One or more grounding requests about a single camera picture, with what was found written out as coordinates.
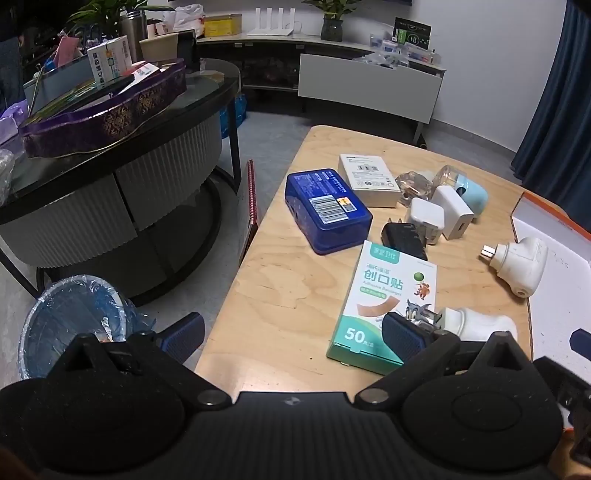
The pink box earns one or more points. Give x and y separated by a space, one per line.
64 50

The white medicine box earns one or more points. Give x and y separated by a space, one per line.
108 57

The leafy green plant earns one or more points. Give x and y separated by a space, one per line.
106 11

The blue plastic box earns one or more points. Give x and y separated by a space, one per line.
323 207

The potted plant in dark pot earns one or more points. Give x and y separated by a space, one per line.
332 27

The clear plastic plug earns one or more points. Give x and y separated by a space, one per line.
413 184

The round black coffee table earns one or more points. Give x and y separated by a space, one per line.
161 175

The small white charger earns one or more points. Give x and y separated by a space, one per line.
425 217

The purple plastic bag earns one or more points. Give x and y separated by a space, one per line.
9 124

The white cabinet drawer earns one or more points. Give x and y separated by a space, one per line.
364 87

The red white small box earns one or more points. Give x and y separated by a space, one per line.
143 71

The blue curtain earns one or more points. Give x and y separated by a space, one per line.
558 101

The steel thermos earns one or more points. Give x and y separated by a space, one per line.
133 34

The grey tv cabinet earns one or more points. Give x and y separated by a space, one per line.
268 60

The purple patterned tin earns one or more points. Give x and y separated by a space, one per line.
115 120

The white cardboard box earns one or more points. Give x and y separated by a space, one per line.
367 177

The black green box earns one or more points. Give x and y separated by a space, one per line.
411 32

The white plug-in device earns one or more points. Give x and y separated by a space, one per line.
521 267
480 323

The trash bin with blue bag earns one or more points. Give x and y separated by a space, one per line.
69 318

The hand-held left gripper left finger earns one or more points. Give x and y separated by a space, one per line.
184 333

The light blue plug-in device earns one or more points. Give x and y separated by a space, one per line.
471 196

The heap of clear packets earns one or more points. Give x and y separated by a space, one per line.
397 53

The white plastic bag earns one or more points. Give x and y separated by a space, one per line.
184 18

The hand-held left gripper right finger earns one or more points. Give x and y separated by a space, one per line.
406 341

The yellow box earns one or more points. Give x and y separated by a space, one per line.
221 25

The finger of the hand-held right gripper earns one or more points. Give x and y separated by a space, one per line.
580 339

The red notebook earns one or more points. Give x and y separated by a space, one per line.
251 198

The green white bandage box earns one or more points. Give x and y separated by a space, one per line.
369 300

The large white charger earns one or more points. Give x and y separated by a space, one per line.
455 212

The black charger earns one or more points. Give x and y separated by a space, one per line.
401 240

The orange-rimmed white box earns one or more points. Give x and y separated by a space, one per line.
554 286

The white router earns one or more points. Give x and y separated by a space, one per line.
272 30

